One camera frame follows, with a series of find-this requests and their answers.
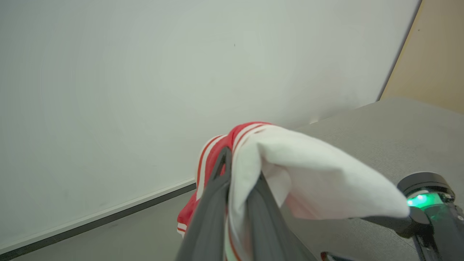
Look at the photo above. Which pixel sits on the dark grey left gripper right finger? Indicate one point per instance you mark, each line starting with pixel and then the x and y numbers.
pixel 268 232

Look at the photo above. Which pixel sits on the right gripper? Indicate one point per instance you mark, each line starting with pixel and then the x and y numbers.
pixel 427 181

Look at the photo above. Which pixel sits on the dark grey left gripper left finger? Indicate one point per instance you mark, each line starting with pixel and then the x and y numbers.
pixel 206 224

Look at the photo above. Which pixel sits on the red and white garment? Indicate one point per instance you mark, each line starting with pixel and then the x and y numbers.
pixel 308 174

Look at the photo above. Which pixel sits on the white and black skirting board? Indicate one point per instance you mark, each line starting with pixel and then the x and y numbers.
pixel 108 214

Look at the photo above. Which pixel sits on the tan wooden panel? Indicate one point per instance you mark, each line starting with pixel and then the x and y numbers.
pixel 435 54

